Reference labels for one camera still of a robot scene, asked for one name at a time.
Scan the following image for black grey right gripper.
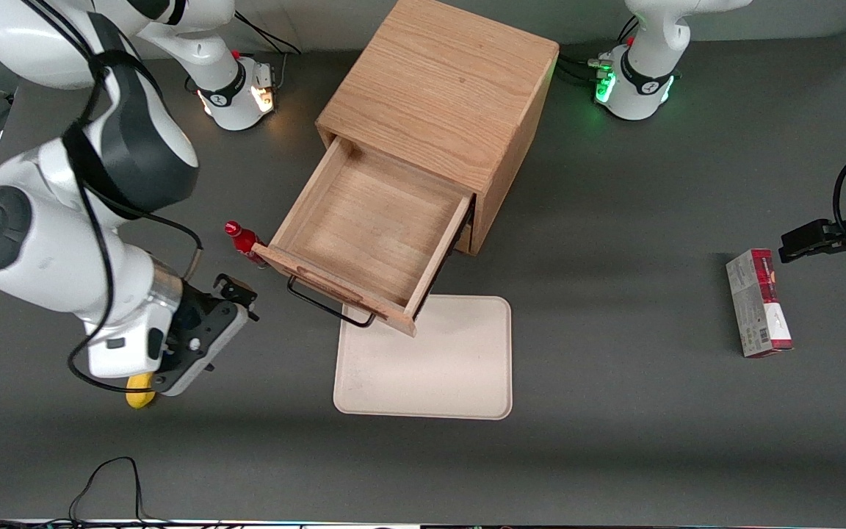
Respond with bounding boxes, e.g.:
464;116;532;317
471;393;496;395
150;273;260;397

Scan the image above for black metal drawer handle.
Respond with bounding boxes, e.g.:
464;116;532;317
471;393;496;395
287;273;378;329

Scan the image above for oak wooden drawer cabinet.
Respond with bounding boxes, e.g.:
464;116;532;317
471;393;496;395
316;0;560;257

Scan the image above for red cola bottle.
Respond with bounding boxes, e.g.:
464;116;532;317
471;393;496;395
224;220;270;267

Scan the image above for red and grey carton box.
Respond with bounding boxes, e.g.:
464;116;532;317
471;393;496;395
726;248;795;359

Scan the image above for beige plastic tray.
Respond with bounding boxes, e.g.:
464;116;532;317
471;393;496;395
333;294;513;421

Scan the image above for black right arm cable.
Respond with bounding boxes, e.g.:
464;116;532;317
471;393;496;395
26;0;205;395

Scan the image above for black looped floor cable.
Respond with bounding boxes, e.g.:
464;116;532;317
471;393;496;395
68;456;151;527

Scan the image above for black right base cables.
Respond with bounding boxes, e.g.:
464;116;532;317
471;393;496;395
185;13;304;95

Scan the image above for black base cables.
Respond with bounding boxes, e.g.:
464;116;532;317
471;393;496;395
555;15;643;86
185;13;304;95

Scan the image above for black left base cables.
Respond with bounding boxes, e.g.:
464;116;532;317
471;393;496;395
555;15;643;86

